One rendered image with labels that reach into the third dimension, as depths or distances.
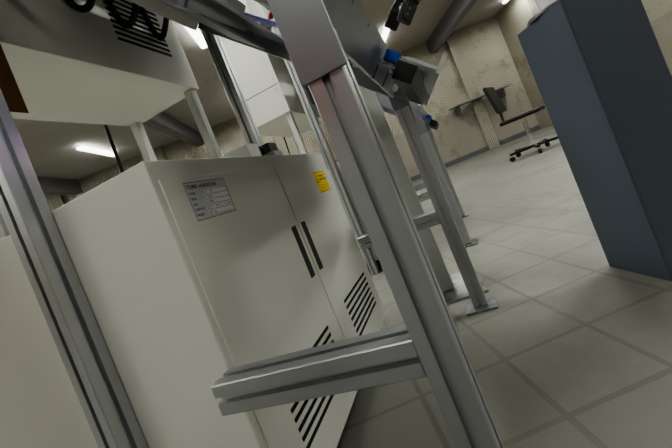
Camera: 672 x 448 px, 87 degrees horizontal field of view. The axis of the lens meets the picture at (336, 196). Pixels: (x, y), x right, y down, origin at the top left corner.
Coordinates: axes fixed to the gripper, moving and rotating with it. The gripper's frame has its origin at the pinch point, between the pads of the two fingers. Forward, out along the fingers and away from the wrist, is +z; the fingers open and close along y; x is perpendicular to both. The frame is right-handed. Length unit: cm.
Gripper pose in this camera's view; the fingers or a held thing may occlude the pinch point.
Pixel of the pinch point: (397, 21)
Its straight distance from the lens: 90.3
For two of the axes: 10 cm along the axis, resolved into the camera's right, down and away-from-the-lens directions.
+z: -3.6, 9.0, 2.4
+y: -1.5, -3.1, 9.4
